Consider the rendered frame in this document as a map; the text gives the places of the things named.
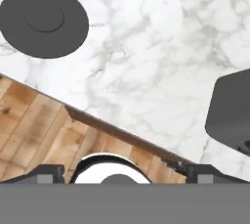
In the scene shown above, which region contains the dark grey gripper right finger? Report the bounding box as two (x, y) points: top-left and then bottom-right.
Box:
(186, 163), (250, 185)

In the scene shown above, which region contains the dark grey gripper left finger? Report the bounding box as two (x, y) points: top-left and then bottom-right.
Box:
(0, 163), (65, 185)

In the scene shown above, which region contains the dark grey blender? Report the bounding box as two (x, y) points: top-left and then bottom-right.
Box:
(204, 68), (250, 157)

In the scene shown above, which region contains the white and black round thing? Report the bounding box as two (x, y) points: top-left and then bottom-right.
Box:
(68, 152), (153, 185)

